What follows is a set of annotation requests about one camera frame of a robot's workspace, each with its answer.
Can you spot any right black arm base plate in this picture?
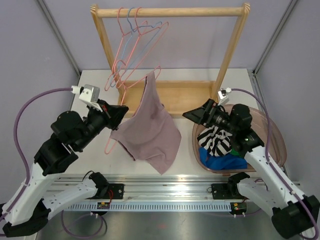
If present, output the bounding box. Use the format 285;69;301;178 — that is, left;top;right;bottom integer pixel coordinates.
206;183;245;200

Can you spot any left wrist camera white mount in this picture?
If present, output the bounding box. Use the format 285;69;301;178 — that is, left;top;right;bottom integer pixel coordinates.
71;84;103;112

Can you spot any white slotted cable duct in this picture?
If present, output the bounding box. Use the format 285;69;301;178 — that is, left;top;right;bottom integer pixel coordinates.
66;201;231;212

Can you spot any pink hanger of striped top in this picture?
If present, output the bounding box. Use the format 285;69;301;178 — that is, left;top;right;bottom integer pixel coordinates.
115;7;170;89

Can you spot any aluminium rail base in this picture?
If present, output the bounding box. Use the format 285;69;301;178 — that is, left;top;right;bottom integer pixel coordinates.
47;174;305;201

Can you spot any green tank top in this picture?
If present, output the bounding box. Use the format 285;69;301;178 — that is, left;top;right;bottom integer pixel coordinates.
229;149;243;158

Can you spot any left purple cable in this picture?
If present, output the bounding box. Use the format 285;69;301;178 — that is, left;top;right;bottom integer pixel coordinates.
0;87;108;238

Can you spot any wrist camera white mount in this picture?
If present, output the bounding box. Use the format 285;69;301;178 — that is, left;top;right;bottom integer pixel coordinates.
71;84;103;112
217;87;232;106

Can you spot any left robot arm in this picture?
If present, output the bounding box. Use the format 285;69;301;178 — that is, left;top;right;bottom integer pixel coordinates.
0;99;129;238

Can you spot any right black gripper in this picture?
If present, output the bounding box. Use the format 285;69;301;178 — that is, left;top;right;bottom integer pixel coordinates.
183;99;238;136

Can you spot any blue wire hanger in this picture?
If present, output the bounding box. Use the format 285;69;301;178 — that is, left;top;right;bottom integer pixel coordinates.
109;7;163;88

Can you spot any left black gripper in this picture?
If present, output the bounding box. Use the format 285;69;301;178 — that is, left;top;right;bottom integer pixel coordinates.
75;98;130;151

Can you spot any pink tank top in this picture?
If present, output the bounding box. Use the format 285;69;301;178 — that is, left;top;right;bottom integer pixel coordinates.
110;71;182;175

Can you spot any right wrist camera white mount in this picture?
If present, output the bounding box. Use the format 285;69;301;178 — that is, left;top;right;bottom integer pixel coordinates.
217;87;232;106

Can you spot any translucent pink plastic basket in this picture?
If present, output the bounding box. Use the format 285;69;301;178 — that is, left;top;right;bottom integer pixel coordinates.
192;121;287;175

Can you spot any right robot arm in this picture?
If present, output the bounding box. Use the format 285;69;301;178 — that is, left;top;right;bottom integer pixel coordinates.
182;99;320;240

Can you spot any pink wire hanger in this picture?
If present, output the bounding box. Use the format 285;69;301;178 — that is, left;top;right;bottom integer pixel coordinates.
110;7;149;74

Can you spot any black white striped tank top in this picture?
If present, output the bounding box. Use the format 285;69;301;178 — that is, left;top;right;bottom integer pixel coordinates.
196;126;233;157

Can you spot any blue tank top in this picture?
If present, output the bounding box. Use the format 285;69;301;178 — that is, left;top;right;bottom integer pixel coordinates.
198;147;248;171

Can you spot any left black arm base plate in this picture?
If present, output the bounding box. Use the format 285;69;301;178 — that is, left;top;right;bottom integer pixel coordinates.
90;183;125;200

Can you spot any wooden clothes rack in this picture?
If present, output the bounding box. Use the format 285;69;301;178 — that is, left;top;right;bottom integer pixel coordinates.
90;3;251;118

